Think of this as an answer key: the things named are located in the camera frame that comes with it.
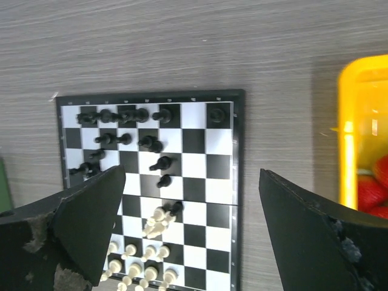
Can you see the yellow plastic bin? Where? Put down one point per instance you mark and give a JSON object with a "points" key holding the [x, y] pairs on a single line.
{"points": [[362, 121]]}

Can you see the black white chessboard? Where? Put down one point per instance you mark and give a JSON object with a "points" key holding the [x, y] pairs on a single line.
{"points": [[178, 225]]}

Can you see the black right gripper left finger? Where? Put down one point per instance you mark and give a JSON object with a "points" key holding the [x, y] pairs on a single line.
{"points": [[60, 242]]}

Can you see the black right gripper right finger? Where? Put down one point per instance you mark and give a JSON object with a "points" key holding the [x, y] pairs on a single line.
{"points": [[320, 244]]}

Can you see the green plastic tray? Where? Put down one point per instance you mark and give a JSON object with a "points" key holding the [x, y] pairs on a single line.
{"points": [[6, 202]]}

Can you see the red strawberry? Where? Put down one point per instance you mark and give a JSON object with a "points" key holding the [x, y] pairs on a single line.
{"points": [[372, 190]]}

